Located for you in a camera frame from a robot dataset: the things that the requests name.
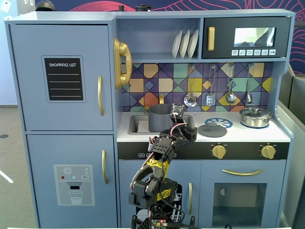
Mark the gold stove knob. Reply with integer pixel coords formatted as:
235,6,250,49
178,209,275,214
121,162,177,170
212,145,227,159
260,145,277,159

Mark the metal slotted spatula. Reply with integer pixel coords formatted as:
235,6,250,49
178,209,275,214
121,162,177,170
205,64,217,106

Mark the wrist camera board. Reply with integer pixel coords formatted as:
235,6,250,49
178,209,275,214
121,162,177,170
169,103,185,120

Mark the gold toy telephone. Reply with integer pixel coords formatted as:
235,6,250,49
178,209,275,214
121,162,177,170
113,38,133,90

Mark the gray plate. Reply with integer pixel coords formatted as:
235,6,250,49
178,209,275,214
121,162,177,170
179,29,191,59
187,29,199,59
172,30,183,59

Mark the blue toy kitchen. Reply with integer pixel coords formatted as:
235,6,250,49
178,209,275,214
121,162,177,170
4,9,296,229

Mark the gray sink basin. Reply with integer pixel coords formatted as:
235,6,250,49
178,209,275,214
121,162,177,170
129,114,195,135

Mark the colourful tile backsplash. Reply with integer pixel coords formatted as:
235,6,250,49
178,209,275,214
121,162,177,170
122,62,273,113

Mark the red white camera cable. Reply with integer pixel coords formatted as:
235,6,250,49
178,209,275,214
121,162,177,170
169,113,187,138

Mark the black microwave door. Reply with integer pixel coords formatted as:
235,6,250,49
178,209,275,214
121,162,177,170
202,17,292,59

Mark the gray cooking pot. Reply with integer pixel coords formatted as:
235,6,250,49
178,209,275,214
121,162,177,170
148,104,177,133

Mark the fridge door with water dispenser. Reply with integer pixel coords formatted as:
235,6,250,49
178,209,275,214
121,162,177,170
26,134,118,229

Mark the gray pot lid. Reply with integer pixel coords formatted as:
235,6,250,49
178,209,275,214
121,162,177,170
198,122,228,138

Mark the oven door with window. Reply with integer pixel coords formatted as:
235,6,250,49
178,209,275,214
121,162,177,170
200,159,287,228

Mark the gold fridge door handle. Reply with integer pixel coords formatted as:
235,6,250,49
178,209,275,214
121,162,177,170
97,76,105,117
102,149,109,185

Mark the stainless steel pot lid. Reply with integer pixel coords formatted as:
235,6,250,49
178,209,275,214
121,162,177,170
240,107,272,118

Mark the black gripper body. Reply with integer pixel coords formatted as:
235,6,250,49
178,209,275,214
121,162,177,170
163,122,198,144

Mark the metal ladle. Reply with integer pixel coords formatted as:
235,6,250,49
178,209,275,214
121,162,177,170
225,63,237,104

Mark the black helmet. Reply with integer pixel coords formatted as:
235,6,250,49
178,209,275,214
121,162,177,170
35,0,57,11

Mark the gold oven handle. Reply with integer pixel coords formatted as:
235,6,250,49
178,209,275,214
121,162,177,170
222,168,264,177

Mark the gold dishwasher handle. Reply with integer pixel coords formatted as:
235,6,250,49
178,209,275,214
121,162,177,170
188,182,193,216

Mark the gold microwave handle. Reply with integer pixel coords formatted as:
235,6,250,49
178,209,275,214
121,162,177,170
207,26,216,52

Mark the blue dishwasher door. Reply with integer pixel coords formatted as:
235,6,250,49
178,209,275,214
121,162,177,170
118,159,202,229

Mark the metal skimmer spoon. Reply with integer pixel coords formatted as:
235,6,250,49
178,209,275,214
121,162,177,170
183,64,198,107

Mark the fridge door with shopping list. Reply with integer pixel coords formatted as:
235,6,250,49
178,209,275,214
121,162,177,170
9,23,114,132

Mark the robot controller board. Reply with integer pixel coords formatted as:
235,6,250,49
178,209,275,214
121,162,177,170
147,218,168,229

